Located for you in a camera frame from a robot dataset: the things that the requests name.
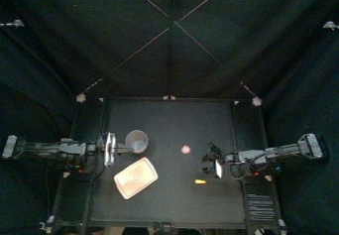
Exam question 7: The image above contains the pink toy shrimp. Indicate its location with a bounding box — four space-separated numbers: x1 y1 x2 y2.
181 144 194 156

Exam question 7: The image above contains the pink rectangular plate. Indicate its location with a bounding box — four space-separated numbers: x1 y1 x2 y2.
113 157 161 200

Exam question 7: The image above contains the grey plastic cup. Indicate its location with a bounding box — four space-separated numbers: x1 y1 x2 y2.
125 129 151 155

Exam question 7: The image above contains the white text label sticker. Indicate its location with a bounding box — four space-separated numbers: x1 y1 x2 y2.
246 193 277 222

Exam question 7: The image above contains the silver frame clamp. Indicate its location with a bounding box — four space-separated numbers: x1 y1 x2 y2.
0 19 27 29
322 20 339 32

